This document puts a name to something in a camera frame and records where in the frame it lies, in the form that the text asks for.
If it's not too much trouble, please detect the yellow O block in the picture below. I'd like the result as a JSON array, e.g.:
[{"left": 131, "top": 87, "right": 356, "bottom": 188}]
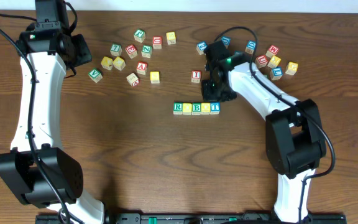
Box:
[
  {"left": 182, "top": 103, "right": 193, "bottom": 115},
  {"left": 201, "top": 103, "right": 211, "bottom": 115}
]

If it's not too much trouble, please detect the red U block top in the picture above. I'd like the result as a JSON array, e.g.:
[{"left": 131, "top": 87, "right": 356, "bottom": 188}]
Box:
[{"left": 152, "top": 36, "right": 162, "bottom": 49}]

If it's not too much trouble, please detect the green 7 block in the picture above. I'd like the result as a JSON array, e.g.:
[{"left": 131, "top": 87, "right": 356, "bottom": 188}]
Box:
[{"left": 110, "top": 44, "right": 122, "bottom": 57}]

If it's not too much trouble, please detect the green R block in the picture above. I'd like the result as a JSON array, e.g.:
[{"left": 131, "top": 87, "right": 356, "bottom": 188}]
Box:
[{"left": 173, "top": 102, "right": 183, "bottom": 115}]

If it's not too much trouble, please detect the blue L block right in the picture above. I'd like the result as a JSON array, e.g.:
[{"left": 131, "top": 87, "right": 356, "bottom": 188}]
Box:
[{"left": 270, "top": 67, "right": 283, "bottom": 80}]

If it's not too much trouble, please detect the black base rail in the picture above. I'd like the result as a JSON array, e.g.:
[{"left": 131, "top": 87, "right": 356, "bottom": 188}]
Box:
[{"left": 35, "top": 212, "right": 347, "bottom": 224}]

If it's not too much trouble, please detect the red U block right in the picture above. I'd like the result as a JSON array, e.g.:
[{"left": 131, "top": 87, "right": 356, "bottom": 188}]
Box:
[{"left": 255, "top": 55, "right": 269, "bottom": 69}]

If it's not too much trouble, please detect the yellow block top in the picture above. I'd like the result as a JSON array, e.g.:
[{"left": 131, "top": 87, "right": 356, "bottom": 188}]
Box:
[{"left": 166, "top": 31, "right": 177, "bottom": 45}]

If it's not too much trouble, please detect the red M block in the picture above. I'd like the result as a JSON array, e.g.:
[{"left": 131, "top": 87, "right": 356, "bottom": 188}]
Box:
[{"left": 265, "top": 45, "right": 279, "bottom": 58}]

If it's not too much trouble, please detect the red-sided wooden block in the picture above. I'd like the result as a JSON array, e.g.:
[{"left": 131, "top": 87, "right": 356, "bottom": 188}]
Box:
[{"left": 126, "top": 73, "right": 140, "bottom": 87}]

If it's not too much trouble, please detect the yellow K block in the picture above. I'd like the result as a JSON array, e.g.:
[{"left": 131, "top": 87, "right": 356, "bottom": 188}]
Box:
[{"left": 267, "top": 55, "right": 281, "bottom": 68}]

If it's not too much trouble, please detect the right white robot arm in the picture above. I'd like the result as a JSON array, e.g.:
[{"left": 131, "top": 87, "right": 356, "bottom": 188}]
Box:
[{"left": 202, "top": 41, "right": 326, "bottom": 223}]

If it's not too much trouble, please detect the green J block top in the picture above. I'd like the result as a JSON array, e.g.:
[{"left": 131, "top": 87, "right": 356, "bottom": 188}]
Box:
[{"left": 134, "top": 29, "right": 145, "bottom": 43}]

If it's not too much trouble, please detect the red u block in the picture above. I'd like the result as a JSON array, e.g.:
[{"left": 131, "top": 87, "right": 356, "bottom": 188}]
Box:
[
  {"left": 255, "top": 55, "right": 269, "bottom": 69},
  {"left": 152, "top": 36, "right": 162, "bottom": 49}
]

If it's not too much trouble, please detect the yellow block beside left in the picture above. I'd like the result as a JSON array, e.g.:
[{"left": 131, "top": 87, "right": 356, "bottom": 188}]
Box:
[{"left": 113, "top": 57, "right": 126, "bottom": 71}]

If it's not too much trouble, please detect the red A block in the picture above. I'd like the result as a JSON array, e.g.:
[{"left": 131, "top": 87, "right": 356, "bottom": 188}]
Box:
[{"left": 136, "top": 62, "right": 148, "bottom": 75}]

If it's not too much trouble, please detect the green B block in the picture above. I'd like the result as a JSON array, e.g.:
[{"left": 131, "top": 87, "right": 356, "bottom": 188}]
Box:
[{"left": 191, "top": 103, "right": 201, "bottom": 115}]

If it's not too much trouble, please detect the green Z block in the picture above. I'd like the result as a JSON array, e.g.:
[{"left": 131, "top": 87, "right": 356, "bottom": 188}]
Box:
[{"left": 141, "top": 45, "right": 152, "bottom": 58}]

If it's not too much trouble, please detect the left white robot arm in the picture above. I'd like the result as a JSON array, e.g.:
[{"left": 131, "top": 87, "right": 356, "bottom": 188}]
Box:
[{"left": 0, "top": 1, "right": 109, "bottom": 223}]

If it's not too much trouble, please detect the green V block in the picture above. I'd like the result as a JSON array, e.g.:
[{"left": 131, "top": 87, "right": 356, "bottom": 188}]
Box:
[{"left": 88, "top": 68, "right": 103, "bottom": 83}]

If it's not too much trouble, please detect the red I block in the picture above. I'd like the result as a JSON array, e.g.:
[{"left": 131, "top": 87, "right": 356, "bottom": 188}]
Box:
[{"left": 191, "top": 70, "right": 201, "bottom": 83}]

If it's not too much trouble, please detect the yellow S block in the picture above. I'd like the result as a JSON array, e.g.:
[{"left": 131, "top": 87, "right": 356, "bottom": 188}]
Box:
[{"left": 150, "top": 71, "right": 160, "bottom": 84}]

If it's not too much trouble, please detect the yellow G block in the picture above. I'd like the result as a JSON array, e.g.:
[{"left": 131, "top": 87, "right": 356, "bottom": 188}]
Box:
[{"left": 285, "top": 62, "right": 298, "bottom": 75}]

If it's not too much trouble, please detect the blue 2 block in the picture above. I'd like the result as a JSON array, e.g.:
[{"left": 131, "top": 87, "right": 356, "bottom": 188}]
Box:
[{"left": 196, "top": 41, "right": 208, "bottom": 55}]

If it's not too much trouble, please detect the red E block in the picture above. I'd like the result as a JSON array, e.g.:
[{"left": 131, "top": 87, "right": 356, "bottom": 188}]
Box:
[{"left": 125, "top": 44, "right": 138, "bottom": 58}]

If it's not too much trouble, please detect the blue T block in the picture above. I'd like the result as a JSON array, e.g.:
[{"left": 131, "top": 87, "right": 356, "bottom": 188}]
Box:
[{"left": 210, "top": 102, "right": 221, "bottom": 114}]

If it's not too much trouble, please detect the blue D block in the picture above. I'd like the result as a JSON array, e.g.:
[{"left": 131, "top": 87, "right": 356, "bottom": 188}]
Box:
[{"left": 221, "top": 36, "right": 231, "bottom": 48}]

